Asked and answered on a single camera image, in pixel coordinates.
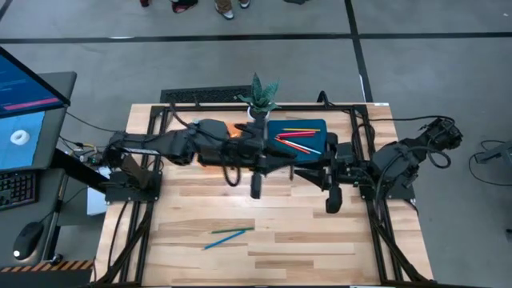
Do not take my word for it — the light blue pencil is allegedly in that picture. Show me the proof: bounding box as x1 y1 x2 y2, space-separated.
203 230 246 251

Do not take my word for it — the monitor with light blue picture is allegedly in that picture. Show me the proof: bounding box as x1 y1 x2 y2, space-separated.
0 71 78 173

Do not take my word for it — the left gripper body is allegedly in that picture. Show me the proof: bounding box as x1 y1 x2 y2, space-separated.
230 119 268 174

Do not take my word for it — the grey desk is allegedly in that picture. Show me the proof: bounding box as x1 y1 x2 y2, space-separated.
0 150 107 277

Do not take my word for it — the blue plastic tray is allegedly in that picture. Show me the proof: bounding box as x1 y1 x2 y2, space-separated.
266 118 333 166

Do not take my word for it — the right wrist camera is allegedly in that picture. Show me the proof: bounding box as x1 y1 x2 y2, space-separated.
325 186 344 214

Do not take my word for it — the grey floor stand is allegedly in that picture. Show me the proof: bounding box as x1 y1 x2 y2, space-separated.
475 142 512 165

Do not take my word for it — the orange plastic tray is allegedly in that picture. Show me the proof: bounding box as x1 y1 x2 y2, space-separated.
198 121 263 170

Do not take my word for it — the green pencil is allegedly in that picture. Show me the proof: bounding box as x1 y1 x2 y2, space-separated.
210 226 256 234

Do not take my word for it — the white pencil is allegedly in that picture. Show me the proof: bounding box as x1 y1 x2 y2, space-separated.
284 139 322 155

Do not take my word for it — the black computer mouse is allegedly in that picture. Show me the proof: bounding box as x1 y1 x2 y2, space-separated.
11 222 45 263

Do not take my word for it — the orange pencil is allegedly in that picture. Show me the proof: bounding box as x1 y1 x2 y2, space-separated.
274 137 311 155

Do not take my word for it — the black keyboard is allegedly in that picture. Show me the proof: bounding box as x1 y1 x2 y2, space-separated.
0 170 40 212

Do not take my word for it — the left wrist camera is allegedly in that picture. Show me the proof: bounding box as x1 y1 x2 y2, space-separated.
249 171 264 200

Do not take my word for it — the snake plant in white pot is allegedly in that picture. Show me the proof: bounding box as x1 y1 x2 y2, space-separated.
238 72 282 121

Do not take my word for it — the black floor cable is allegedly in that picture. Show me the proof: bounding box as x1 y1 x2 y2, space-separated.
467 138 512 188

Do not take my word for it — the black yellow hazard-striped panel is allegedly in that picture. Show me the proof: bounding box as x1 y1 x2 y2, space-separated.
0 259 95 288

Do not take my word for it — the black metal table frame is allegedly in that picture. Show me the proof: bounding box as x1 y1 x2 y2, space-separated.
90 90 435 288

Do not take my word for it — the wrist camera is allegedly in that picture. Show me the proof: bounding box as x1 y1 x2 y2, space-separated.
325 186 344 214
249 171 264 200

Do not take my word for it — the monitor with dark blue screen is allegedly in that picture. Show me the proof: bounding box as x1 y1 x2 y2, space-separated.
0 46 72 120

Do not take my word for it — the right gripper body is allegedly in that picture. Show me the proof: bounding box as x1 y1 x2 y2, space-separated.
326 134 373 188

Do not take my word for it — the black floor mat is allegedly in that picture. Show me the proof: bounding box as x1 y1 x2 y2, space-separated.
159 84 254 104

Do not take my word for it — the person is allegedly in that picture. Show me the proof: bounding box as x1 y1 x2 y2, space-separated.
138 0 200 14
214 0 252 21

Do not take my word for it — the pink pencil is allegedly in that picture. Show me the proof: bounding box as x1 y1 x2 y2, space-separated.
277 130 317 138

